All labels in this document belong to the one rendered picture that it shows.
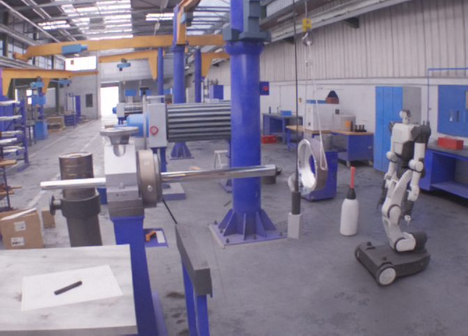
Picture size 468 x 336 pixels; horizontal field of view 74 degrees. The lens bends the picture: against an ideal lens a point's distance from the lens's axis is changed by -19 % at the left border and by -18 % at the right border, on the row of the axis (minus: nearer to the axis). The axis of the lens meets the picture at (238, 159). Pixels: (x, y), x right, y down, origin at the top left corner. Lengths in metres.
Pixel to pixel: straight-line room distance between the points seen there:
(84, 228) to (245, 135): 1.95
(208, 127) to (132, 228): 3.99
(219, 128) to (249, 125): 1.97
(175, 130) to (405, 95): 4.12
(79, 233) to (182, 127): 2.78
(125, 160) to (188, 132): 3.79
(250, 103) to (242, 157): 0.58
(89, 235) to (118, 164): 1.78
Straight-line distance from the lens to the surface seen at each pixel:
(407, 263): 3.43
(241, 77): 4.00
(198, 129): 5.88
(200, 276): 1.67
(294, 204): 1.82
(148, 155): 2.31
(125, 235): 2.15
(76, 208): 3.73
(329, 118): 9.14
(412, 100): 7.13
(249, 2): 3.89
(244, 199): 4.16
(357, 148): 8.27
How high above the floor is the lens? 1.61
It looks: 10 degrees down
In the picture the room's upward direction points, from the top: 1 degrees counter-clockwise
